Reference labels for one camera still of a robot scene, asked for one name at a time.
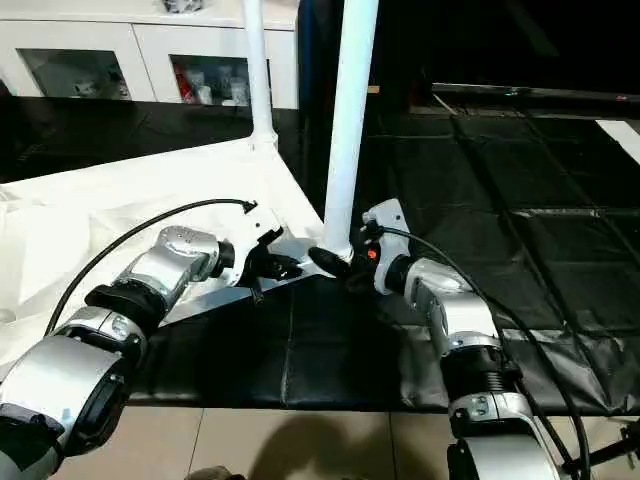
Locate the white plastic table leg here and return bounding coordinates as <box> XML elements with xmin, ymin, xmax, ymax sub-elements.
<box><xmin>320</xmin><ymin>0</ymin><xmax>381</xmax><ymax>261</ymax></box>
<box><xmin>242</xmin><ymin>0</ymin><xmax>279</xmax><ymax>151</ymax></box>

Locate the white plastic table top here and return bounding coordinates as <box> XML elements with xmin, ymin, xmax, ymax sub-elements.
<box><xmin>0</xmin><ymin>135</ymin><xmax>353</xmax><ymax>366</ymax></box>

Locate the black work mat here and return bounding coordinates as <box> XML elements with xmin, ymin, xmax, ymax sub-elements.
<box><xmin>0</xmin><ymin>95</ymin><xmax>640</xmax><ymax>416</ymax></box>

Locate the glossy black long bar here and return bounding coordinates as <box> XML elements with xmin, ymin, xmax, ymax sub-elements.
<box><xmin>430</xmin><ymin>83</ymin><xmax>640</xmax><ymax>105</ymax></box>

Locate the black cabinet with orange label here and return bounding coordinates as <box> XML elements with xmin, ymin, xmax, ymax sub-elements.
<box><xmin>295</xmin><ymin>0</ymin><xmax>640</xmax><ymax>111</ymax></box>

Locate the white cabinet with glass doors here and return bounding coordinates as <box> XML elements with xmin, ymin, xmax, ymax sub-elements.
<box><xmin>0</xmin><ymin>0</ymin><xmax>301</xmax><ymax>109</ymax></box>

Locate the black metal stand leg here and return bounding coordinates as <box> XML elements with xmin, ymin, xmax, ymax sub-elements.
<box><xmin>580</xmin><ymin>425</ymin><xmax>640</xmax><ymax>476</ymax></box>

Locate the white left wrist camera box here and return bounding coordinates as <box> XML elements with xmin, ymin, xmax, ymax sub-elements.
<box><xmin>222</xmin><ymin>208</ymin><xmax>287</xmax><ymax>286</ymax></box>

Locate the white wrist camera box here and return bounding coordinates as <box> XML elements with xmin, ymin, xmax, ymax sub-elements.
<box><xmin>360</xmin><ymin>198</ymin><xmax>411</xmax><ymax>259</ymax></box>
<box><xmin>222</xmin><ymin>208</ymin><xmax>287</xmax><ymax>286</ymax></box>

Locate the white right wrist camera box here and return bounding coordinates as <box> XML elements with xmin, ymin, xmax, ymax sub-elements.
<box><xmin>360</xmin><ymin>198</ymin><xmax>411</xmax><ymax>259</ymax></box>

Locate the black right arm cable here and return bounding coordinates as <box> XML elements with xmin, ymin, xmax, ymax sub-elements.
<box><xmin>375</xmin><ymin>226</ymin><xmax>596</xmax><ymax>471</ymax></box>

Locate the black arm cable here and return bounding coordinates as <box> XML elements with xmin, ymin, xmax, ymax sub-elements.
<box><xmin>42</xmin><ymin>198</ymin><xmax>259</xmax><ymax>336</ymax></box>
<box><xmin>375</xmin><ymin>226</ymin><xmax>596</xmax><ymax>471</ymax></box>

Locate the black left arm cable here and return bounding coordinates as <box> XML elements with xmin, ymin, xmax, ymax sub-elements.
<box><xmin>42</xmin><ymin>198</ymin><xmax>259</xmax><ymax>336</ymax></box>

